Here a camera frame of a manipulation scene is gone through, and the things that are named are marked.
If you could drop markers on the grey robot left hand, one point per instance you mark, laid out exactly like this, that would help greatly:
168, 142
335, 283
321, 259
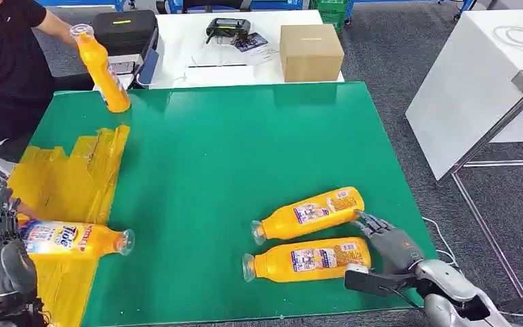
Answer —
15, 271

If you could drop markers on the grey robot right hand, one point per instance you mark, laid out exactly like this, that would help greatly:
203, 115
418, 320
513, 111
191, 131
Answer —
394, 248

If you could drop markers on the person's right hand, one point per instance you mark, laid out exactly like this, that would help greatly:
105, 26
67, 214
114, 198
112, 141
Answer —
27, 211

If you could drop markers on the orange drink bottle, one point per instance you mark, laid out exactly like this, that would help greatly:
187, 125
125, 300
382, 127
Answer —
81, 239
311, 212
306, 261
103, 76

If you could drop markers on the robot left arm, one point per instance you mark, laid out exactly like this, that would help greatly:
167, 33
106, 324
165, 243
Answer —
13, 313

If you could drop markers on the yellow sheet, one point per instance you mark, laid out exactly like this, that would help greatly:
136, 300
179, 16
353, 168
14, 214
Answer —
63, 189

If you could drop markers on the person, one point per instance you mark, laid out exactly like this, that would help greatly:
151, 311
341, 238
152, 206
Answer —
9, 58

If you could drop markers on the white side table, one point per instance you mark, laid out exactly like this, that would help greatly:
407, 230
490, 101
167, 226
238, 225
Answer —
464, 90

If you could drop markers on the green mat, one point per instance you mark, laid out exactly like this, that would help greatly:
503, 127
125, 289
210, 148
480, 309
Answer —
243, 149

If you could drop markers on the white device with blue edge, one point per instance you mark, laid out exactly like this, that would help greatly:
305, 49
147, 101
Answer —
148, 67

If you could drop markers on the black case with yellow label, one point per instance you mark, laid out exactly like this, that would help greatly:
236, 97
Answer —
126, 29

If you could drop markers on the brown cardboard box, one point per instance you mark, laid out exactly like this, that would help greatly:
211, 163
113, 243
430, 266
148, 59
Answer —
311, 54

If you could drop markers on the clear plastic paper sleeve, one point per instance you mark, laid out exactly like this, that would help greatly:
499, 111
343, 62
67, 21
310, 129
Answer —
266, 53

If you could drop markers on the white flat box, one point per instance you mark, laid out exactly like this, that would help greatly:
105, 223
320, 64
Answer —
218, 76

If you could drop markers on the green plastic crate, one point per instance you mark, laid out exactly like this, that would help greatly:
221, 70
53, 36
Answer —
331, 13

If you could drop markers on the dark printed booklet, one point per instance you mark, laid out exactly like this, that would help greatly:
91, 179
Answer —
251, 42

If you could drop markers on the black handheld controller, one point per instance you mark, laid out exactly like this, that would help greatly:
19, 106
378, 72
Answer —
227, 28

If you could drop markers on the black chair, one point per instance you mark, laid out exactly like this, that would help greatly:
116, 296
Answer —
212, 4

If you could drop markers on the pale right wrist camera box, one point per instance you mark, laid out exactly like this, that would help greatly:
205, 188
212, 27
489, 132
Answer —
369, 282

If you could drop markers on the metal table leg frame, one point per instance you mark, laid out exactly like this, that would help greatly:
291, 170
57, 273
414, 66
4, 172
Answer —
487, 225

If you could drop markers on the blue metal rack frame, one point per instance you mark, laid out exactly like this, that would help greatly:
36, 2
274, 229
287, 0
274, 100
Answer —
81, 2
401, 2
279, 3

